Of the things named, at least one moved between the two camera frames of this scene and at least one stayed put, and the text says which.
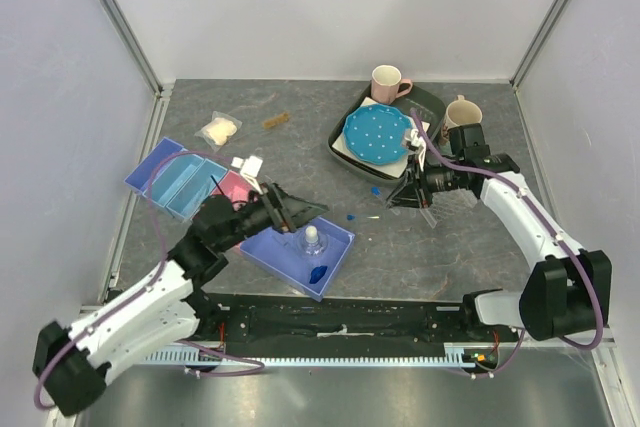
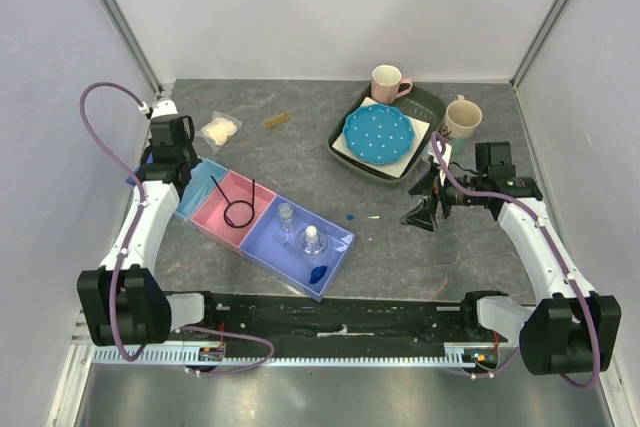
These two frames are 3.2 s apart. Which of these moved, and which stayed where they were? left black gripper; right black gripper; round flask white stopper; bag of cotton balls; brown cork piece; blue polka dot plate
Moved: right black gripper; left black gripper
Stayed: round flask white stopper; brown cork piece; blue polka dot plate; bag of cotton balls
